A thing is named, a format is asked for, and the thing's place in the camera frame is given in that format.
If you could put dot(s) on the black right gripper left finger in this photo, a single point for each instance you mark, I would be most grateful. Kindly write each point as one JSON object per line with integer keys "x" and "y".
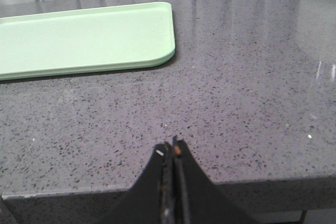
{"x": 151, "y": 198}

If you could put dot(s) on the light green plastic tray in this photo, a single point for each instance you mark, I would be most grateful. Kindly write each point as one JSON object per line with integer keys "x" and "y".
{"x": 87, "y": 40}

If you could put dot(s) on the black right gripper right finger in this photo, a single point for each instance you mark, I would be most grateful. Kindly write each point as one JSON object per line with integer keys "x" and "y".
{"x": 198, "y": 200}

